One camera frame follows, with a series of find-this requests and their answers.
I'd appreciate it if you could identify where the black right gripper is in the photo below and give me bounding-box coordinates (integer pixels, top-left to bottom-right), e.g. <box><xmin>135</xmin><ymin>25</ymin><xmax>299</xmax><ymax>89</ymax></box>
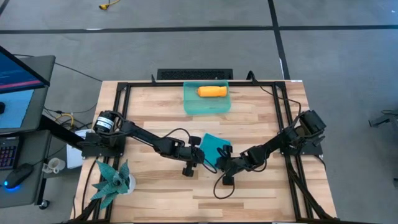
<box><xmin>216</xmin><ymin>144</ymin><xmax>246</xmax><ymax>186</ymax></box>

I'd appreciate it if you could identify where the teal microfiber towel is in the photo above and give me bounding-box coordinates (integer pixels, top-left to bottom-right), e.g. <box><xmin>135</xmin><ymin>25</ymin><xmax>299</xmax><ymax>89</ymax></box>
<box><xmin>198</xmin><ymin>133</ymin><xmax>233</xmax><ymax>169</ymax></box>

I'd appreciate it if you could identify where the orange microfiber towel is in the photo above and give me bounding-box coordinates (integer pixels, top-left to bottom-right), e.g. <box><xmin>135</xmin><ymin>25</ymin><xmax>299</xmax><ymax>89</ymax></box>
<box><xmin>195</xmin><ymin>85</ymin><xmax>229</xmax><ymax>98</ymax></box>

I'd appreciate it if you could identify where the teal translucent plastic basket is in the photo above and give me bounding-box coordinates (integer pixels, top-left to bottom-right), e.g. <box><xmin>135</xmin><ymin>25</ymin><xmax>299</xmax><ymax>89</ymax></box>
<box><xmin>182</xmin><ymin>79</ymin><xmax>233</xmax><ymax>115</ymax></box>

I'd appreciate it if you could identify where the white plant pot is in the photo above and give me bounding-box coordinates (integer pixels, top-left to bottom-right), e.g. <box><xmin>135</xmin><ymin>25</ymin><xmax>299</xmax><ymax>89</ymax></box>
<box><xmin>123</xmin><ymin>173</ymin><xmax>137</xmax><ymax>194</ymax></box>

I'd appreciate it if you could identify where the black perforated mat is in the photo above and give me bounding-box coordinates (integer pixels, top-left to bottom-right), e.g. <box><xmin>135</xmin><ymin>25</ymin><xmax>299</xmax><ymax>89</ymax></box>
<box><xmin>156</xmin><ymin>68</ymin><xmax>234</xmax><ymax>81</ymax></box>

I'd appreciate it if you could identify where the teal artificial plant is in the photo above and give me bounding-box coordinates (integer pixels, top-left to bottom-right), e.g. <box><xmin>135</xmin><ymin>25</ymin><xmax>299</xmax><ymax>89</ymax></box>
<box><xmin>90</xmin><ymin>159</ymin><xmax>131</xmax><ymax>210</ymax></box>

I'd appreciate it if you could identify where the white box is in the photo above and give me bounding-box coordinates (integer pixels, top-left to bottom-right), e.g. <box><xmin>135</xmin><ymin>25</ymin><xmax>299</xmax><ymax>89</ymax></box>
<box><xmin>66</xmin><ymin>129</ymin><xmax>94</xmax><ymax>170</ymax></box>

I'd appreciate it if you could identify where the black desk support beam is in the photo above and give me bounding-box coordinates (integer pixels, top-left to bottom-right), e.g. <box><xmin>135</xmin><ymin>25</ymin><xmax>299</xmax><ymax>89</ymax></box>
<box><xmin>37</xmin><ymin>114</ymin><xmax>86</xmax><ymax>149</ymax></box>

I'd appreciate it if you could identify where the white mug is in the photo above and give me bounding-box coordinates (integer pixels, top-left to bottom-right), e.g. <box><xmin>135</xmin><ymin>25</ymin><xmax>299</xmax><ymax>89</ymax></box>
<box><xmin>42</xmin><ymin>157</ymin><xmax>67</xmax><ymax>174</ymax></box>

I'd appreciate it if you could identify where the grey desk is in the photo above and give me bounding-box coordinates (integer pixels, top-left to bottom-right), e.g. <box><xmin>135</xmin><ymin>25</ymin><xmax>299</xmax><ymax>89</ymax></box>
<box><xmin>0</xmin><ymin>55</ymin><xmax>57</xmax><ymax>208</ymax></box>

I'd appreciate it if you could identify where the black computer mouse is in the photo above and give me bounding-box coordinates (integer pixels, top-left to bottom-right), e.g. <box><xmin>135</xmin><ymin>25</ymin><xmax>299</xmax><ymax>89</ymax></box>
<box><xmin>2</xmin><ymin>162</ymin><xmax>34</xmax><ymax>190</ymax></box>

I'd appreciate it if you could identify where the black keyboard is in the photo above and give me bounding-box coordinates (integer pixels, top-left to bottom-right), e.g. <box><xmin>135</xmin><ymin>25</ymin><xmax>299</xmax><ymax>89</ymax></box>
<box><xmin>0</xmin><ymin>136</ymin><xmax>20</xmax><ymax>171</ymax></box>

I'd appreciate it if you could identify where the black desktop monitor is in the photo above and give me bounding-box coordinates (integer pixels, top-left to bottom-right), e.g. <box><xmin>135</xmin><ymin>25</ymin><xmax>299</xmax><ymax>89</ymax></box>
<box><xmin>0</xmin><ymin>45</ymin><xmax>51</xmax><ymax>131</ymax></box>

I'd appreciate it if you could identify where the black camera cable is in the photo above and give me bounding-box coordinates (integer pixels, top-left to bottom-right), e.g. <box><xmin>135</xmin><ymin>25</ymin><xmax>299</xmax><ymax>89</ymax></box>
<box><xmin>161</xmin><ymin>127</ymin><xmax>218</xmax><ymax>174</ymax></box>
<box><xmin>213</xmin><ymin>170</ymin><xmax>236</xmax><ymax>200</ymax></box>

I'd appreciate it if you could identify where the black metal table frame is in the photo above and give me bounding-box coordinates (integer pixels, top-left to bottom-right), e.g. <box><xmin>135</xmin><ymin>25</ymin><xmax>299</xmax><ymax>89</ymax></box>
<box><xmin>70</xmin><ymin>79</ymin><xmax>340</xmax><ymax>223</ymax></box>

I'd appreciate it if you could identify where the long black hanging cable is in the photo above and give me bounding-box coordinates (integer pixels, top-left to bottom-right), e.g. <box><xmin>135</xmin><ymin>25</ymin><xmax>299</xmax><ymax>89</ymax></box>
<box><xmin>248</xmin><ymin>70</ymin><xmax>303</xmax><ymax>122</ymax></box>

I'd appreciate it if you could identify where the yellow cable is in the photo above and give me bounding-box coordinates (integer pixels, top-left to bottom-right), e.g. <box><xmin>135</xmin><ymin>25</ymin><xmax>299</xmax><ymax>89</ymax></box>
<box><xmin>98</xmin><ymin>0</ymin><xmax>121</xmax><ymax>11</ymax></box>
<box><xmin>54</xmin><ymin>113</ymin><xmax>75</xmax><ymax>130</ymax></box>

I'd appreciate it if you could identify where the thin black floor cable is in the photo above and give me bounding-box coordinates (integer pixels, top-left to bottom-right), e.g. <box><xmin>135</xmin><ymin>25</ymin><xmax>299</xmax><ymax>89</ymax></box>
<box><xmin>12</xmin><ymin>54</ymin><xmax>103</xmax><ymax>83</ymax></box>

